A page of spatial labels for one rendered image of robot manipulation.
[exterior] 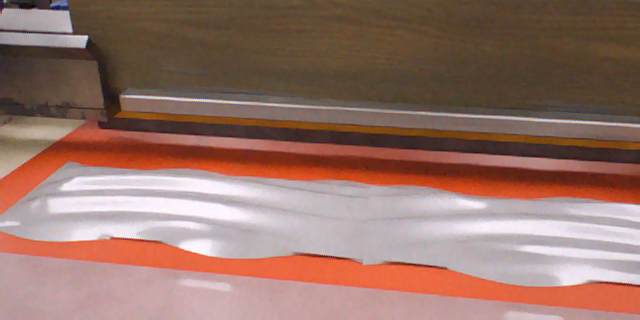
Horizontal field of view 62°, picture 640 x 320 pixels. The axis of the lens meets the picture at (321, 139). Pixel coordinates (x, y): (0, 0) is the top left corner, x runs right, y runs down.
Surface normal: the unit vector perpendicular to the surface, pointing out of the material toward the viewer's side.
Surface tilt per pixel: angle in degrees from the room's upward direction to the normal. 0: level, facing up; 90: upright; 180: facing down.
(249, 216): 33
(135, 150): 0
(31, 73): 90
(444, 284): 0
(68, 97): 90
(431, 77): 90
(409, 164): 0
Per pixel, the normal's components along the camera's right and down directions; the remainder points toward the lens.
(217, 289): 0.01, -0.91
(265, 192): -0.15, -0.59
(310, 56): -0.13, 0.41
